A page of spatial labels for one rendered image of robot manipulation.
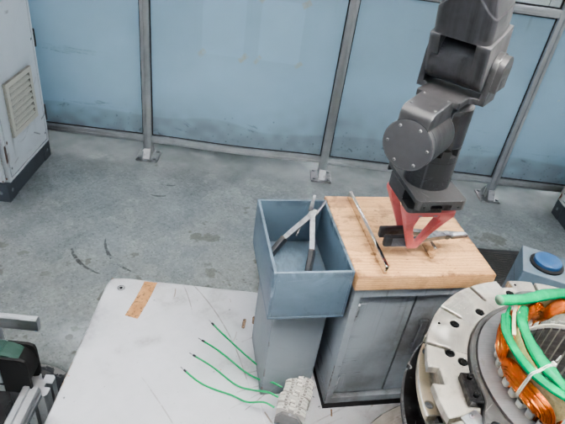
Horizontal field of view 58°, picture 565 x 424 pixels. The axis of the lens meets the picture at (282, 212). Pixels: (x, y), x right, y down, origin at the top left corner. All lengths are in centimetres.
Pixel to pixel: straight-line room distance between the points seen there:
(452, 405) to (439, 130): 27
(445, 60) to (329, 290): 32
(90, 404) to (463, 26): 72
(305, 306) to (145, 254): 168
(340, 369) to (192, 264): 152
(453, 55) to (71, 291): 185
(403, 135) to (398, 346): 37
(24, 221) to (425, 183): 217
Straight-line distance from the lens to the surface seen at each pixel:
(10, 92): 260
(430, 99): 57
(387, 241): 69
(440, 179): 64
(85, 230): 249
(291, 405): 82
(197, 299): 101
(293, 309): 70
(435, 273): 71
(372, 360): 82
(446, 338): 59
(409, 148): 55
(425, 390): 58
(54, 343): 202
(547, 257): 88
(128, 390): 88
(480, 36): 56
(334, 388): 84
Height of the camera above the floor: 149
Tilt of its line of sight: 34 degrees down
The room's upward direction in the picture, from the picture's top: 9 degrees clockwise
